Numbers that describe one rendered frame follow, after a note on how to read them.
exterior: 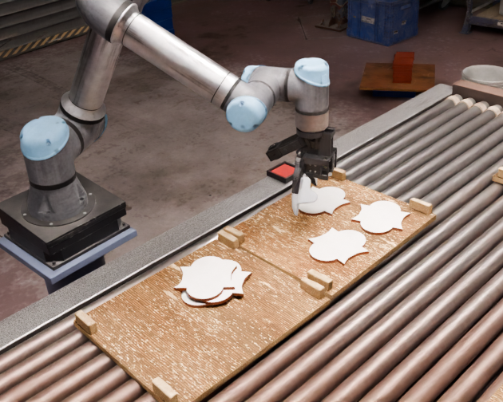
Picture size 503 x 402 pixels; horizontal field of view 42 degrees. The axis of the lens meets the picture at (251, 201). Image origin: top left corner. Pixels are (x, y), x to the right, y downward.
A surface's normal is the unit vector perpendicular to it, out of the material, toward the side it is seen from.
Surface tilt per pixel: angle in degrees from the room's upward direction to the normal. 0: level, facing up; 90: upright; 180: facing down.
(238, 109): 92
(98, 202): 4
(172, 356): 0
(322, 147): 90
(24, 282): 0
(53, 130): 10
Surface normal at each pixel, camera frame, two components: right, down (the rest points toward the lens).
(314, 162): -0.39, 0.50
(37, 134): -0.04, -0.75
